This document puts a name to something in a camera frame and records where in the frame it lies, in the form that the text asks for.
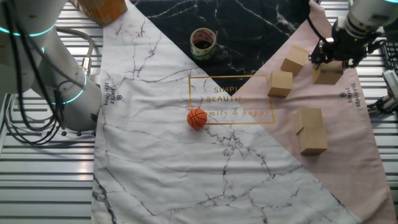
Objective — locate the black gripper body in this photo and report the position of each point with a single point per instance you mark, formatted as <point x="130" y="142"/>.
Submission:
<point x="345" y="45"/>

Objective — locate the roll of clear tape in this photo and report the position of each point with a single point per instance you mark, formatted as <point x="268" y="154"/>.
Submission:
<point x="202" y="49"/>

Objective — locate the small silver device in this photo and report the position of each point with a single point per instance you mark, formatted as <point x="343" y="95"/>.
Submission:
<point x="391" y="82"/>

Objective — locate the open cardboard box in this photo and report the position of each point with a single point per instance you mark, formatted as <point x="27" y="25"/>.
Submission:
<point x="99" y="9"/>

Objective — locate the marble pink black cloth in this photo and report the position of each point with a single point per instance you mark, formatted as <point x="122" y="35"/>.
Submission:
<point x="171" y="171"/>

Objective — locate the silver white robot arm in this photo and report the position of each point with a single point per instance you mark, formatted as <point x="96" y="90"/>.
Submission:
<point x="62" y="77"/>

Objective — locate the small orange basketball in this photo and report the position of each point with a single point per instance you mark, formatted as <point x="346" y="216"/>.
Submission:
<point x="197" y="118"/>

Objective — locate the black device mount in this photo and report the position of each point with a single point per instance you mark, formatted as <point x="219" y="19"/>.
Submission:
<point x="385" y="105"/>

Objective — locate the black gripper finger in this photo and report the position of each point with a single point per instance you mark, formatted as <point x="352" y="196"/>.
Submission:
<point x="354" y="60"/>
<point x="319" y="54"/>

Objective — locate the wooden cube block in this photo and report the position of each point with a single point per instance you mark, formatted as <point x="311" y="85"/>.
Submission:
<point x="312" y="140"/>
<point x="280" y="84"/>
<point x="311" y="119"/>
<point x="326" y="76"/>
<point x="293" y="60"/>

